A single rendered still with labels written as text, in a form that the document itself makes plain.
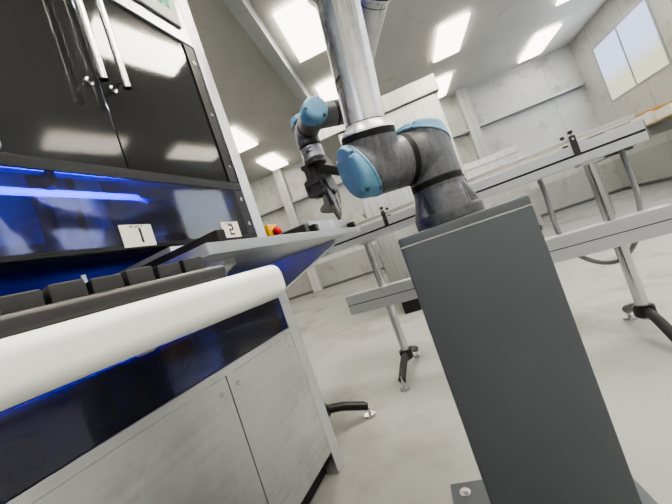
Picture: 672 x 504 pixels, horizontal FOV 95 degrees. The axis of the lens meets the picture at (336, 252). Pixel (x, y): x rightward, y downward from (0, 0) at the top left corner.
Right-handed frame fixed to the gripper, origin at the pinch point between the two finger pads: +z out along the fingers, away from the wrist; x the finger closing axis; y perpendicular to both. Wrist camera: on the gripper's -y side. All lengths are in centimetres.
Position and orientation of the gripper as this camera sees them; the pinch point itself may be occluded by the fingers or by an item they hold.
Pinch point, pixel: (340, 215)
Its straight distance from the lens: 101.7
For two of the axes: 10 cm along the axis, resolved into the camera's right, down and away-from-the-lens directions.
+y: -8.6, 3.1, 4.1
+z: 3.3, 9.4, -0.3
